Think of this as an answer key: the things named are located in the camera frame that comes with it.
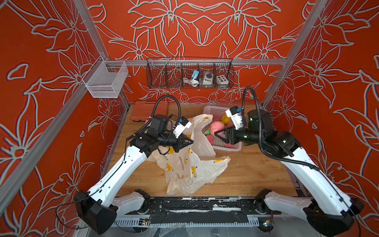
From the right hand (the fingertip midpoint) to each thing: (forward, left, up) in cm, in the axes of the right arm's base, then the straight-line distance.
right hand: (215, 131), depth 63 cm
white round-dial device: (+42, +1, 0) cm, 42 cm away
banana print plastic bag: (-11, +9, -9) cm, 17 cm away
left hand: (-1, +10, -6) cm, 12 cm away
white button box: (+44, -9, -4) cm, 45 cm away
